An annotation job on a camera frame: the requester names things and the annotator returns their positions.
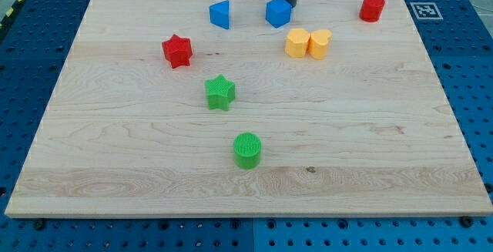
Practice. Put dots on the blue cube block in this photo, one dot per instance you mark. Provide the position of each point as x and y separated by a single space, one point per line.
278 12

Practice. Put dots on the blue triangle block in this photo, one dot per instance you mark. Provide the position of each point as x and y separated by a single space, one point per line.
220 14

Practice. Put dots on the green star block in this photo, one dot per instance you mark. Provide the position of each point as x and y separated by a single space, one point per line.
220 92

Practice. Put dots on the green cylinder block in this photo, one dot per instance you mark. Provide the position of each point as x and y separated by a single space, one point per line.
247 150

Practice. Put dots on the wooden board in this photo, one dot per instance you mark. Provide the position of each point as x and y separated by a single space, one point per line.
366 131

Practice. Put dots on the yellow hexagon block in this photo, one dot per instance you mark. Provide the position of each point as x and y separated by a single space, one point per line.
297 43

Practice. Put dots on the red star block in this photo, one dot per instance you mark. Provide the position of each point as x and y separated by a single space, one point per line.
177 51

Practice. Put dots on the yellow heart block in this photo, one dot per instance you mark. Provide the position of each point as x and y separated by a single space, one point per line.
319 43

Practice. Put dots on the red cylinder block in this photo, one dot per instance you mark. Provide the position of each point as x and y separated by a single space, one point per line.
371 10

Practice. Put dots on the white fiducial marker tag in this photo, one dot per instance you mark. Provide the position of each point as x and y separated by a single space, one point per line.
426 11

